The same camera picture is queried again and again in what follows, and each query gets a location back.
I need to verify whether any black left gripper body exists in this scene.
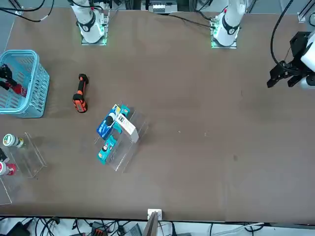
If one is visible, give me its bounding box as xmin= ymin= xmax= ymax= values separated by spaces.
xmin=289 ymin=31 xmax=313 ymax=65

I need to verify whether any red Coca-Cola bottle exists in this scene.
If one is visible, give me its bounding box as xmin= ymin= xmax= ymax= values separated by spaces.
xmin=0 ymin=79 xmax=27 ymax=98

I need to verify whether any orange black barcode scanner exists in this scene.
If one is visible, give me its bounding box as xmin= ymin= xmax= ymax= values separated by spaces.
xmin=72 ymin=73 xmax=90 ymax=114

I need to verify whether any white cracker box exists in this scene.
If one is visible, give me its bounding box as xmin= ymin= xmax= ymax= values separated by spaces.
xmin=115 ymin=113 xmax=140 ymax=144

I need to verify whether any light blue shopping basket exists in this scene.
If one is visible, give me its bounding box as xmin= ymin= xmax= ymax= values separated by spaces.
xmin=0 ymin=50 xmax=50 ymax=118

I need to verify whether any white jar green lid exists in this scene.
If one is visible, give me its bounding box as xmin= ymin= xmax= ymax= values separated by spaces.
xmin=2 ymin=134 xmax=25 ymax=148

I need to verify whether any clear acrylic stepped shelf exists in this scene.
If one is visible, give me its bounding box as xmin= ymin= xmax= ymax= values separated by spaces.
xmin=94 ymin=100 xmax=148 ymax=173
xmin=0 ymin=132 xmax=47 ymax=206

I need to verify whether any red jar with lid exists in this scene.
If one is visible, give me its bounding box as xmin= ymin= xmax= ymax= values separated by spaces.
xmin=0 ymin=161 xmax=17 ymax=177

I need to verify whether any blue Oreo cookie box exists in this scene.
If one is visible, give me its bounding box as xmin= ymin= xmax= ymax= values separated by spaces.
xmin=96 ymin=104 xmax=123 ymax=138

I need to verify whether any teal cartoon snack packet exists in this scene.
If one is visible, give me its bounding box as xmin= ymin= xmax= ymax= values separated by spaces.
xmin=113 ymin=104 xmax=130 ymax=135
xmin=97 ymin=134 xmax=118 ymax=166

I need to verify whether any orange black plug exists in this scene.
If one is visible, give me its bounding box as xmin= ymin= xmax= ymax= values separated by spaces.
xmin=91 ymin=222 xmax=109 ymax=236

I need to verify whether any thick black cable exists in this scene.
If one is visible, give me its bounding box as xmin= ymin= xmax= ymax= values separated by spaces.
xmin=270 ymin=0 xmax=295 ymax=66

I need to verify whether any aluminium corner post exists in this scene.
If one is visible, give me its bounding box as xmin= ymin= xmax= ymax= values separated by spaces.
xmin=297 ymin=0 xmax=313 ymax=23
xmin=9 ymin=0 xmax=25 ymax=16

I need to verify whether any thin black table cable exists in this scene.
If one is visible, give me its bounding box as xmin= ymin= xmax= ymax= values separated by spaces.
xmin=168 ymin=14 xmax=214 ymax=27

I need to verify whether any aluminium frame post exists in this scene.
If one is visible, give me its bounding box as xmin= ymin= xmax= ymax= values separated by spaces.
xmin=142 ymin=208 xmax=163 ymax=236

